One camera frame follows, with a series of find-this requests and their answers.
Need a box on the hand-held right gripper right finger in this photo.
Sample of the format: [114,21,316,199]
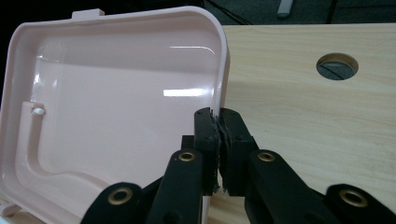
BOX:
[218,107,260,197]

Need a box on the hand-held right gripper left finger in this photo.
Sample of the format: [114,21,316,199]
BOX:
[181,106,220,197]

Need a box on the pink plastic storage box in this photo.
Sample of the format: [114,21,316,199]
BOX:
[0,5,232,224]

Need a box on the white desk leg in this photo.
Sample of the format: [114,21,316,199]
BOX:
[276,0,295,19]

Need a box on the black floor cable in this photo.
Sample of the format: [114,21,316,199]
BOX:
[205,0,251,26]

